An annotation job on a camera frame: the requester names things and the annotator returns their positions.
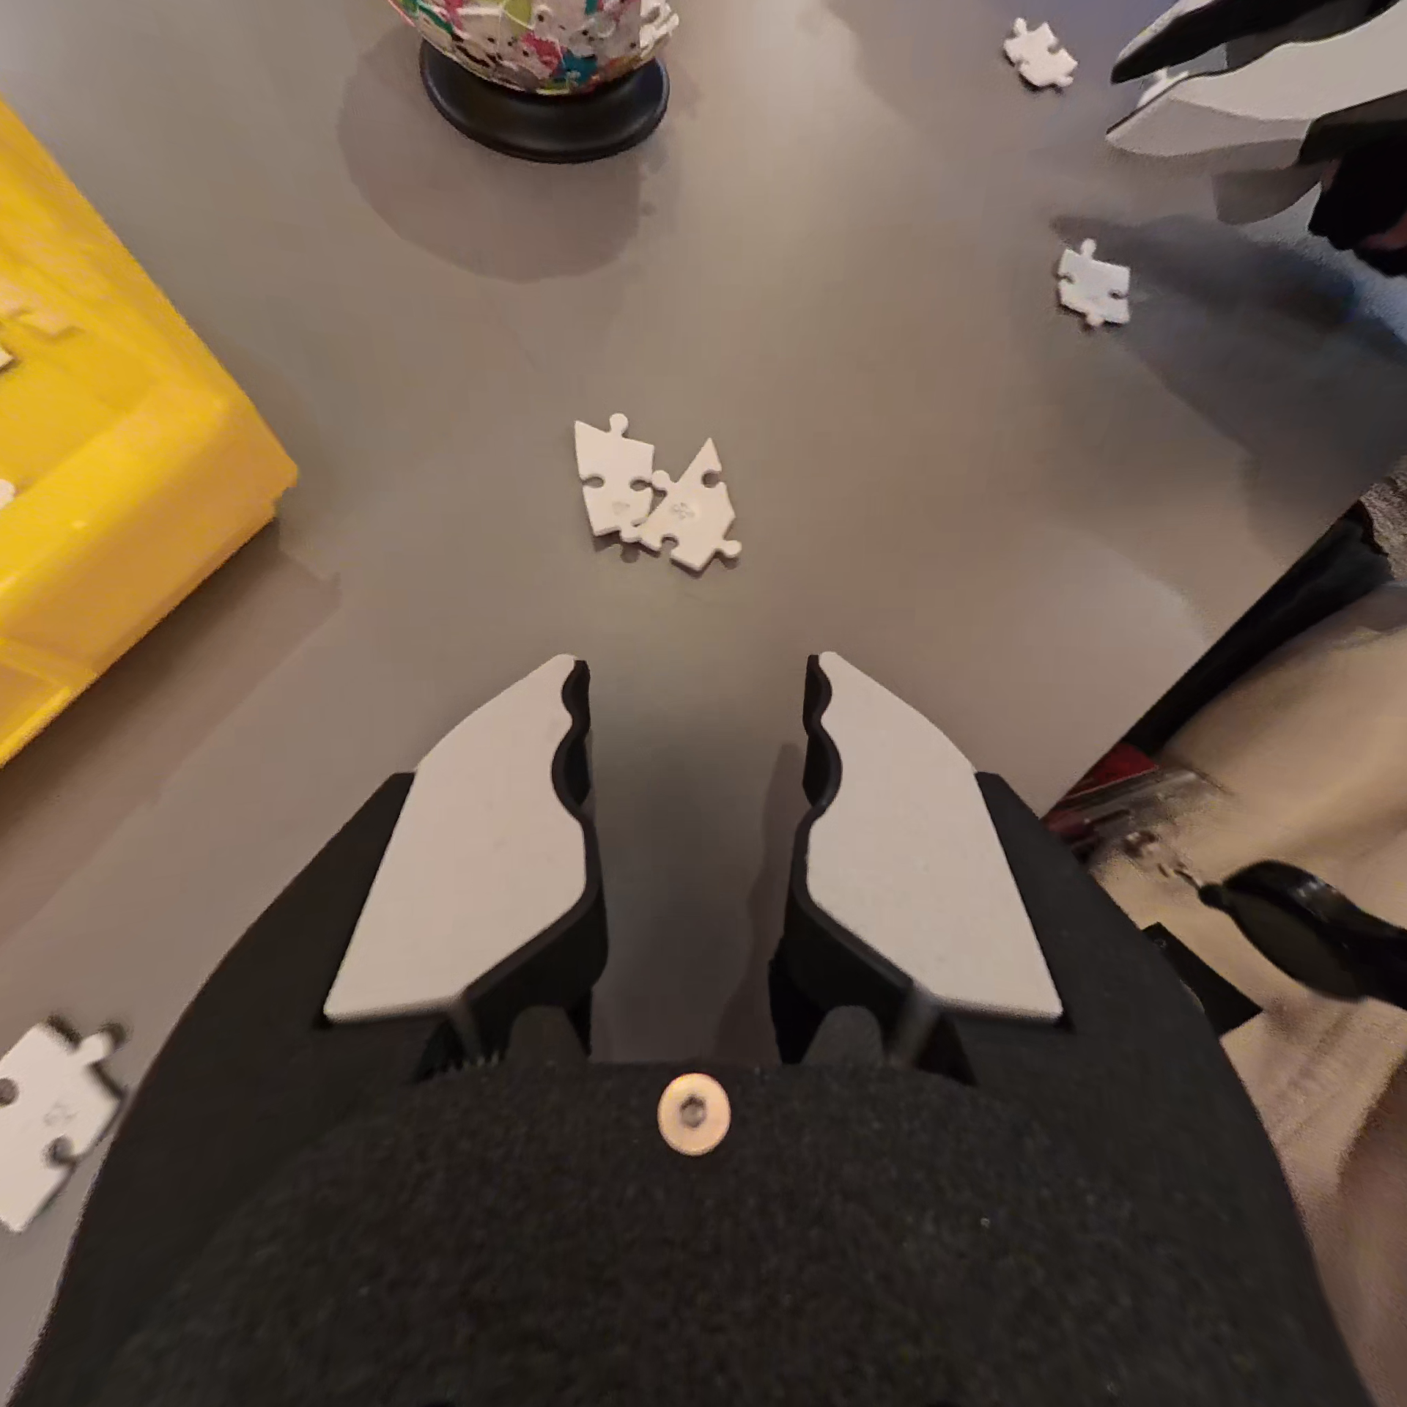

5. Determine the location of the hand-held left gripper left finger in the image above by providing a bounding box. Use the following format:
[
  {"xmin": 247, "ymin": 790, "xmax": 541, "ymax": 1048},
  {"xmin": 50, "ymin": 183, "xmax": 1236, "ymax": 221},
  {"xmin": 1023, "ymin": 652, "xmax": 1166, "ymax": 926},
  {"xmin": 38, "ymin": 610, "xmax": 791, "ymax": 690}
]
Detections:
[{"xmin": 325, "ymin": 654, "xmax": 608, "ymax": 1030}]

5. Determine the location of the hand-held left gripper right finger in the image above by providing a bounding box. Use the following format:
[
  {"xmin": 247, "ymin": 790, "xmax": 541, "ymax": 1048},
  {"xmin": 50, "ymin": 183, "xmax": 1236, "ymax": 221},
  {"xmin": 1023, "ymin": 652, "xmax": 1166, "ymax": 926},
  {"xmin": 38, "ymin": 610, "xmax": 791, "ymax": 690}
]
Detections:
[{"xmin": 774, "ymin": 652, "xmax": 1069, "ymax": 1030}]

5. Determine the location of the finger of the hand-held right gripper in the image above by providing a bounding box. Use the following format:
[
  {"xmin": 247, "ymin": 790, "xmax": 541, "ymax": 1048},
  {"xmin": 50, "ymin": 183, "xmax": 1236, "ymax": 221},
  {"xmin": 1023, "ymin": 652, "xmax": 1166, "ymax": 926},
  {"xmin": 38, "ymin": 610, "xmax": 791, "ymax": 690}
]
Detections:
[
  {"xmin": 1106, "ymin": 23, "xmax": 1407, "ymax": 161},
  {"xmin": 1112, "ymin": 0, "xmax": 1407, "ymax": 88}
]

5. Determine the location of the black ball stand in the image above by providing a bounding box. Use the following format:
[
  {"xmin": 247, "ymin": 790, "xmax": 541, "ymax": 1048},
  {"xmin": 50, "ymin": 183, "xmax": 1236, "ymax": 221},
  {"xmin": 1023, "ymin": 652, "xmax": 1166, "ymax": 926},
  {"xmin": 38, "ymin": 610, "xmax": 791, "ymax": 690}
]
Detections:
[{"xmin": 422, "ymin": 40, "xmax": 669, "ymax": 162}]

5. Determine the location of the colourful puzzle ball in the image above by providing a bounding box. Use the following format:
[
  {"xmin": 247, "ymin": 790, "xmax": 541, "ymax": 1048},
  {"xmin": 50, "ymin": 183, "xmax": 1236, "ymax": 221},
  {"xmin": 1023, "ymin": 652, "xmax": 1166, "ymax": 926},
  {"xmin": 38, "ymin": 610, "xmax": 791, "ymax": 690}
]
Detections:
[{"xmin": 391, "ymin": 0, "xmax": 677, "ymax": 94}]

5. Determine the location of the beige hoodie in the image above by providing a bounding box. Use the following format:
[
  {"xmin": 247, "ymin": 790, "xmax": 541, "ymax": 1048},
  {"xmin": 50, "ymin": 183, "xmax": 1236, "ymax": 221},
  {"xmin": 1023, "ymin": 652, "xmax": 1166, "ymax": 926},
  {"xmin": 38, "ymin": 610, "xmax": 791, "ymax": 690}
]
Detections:
[{"xmin": 1099, "ymin": 637, "xmax": 1407, "ymax": 1407}]

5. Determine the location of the yellow plastic bin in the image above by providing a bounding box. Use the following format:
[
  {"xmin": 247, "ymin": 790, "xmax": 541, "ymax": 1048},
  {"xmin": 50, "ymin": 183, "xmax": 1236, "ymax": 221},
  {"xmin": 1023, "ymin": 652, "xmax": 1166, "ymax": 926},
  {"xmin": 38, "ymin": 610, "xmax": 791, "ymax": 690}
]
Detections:
[{"xmin": 0, "ymin": 99, "xmax": 303, "ymax": 766}]

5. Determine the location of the black lanyard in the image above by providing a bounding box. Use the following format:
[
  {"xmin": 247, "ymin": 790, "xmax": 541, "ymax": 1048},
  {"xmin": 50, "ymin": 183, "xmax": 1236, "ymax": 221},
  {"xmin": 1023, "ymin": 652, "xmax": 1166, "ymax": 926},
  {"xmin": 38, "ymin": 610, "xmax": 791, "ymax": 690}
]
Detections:
[{"xmin": 1197, "ymin": 861, "xmax": 1407, "ymax": 1006}]

